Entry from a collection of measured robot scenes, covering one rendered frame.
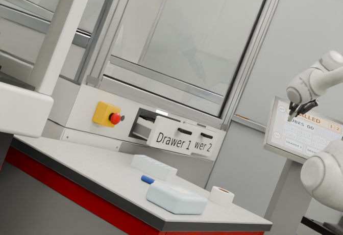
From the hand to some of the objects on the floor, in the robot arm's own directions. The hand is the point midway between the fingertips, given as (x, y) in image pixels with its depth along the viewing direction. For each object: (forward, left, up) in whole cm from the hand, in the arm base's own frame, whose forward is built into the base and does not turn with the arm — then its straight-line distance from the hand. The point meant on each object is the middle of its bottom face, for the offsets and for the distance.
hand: (292, 114), depth 255 cm
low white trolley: (-64, +81, -116) cm, 155 cm away
